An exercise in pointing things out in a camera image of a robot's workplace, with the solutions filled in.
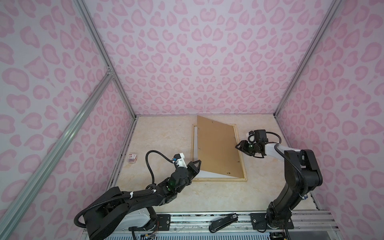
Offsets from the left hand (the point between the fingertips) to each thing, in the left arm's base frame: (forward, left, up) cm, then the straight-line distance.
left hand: (204, 160), depth 78 cm
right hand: (+15, -23, -11) cm, 30 cm away
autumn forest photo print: (-4, +1, -7) cm, 9 cm away
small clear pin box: (+10, +45, -15) cm, 48 cm away
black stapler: (-26, -6, -13) cm, 30 cm away
